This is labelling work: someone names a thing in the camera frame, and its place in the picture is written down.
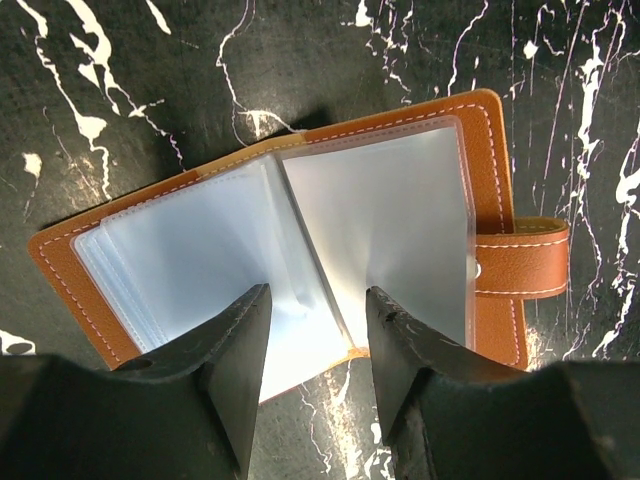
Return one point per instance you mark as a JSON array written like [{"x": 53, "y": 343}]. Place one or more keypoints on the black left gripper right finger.
[{"x": 405, "y": 353}]

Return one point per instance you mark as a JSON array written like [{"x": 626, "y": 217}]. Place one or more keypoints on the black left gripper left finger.
[{"x": 198, "y": 395}]

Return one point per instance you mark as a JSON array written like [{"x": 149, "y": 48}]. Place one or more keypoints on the brown leather card holder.
[{"x": 417, "y": 201}]

